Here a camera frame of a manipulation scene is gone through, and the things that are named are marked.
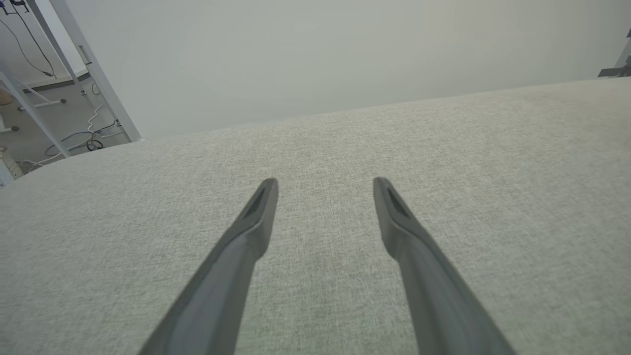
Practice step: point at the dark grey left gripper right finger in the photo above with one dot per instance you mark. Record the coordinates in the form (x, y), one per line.
(434, 286)

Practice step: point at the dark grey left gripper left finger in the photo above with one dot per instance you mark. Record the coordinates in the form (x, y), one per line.
(222, 276)

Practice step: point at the white partition panel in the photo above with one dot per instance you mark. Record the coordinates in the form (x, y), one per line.
(320, 54)

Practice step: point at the black tape strip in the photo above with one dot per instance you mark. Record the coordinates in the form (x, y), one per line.
(611, 72)

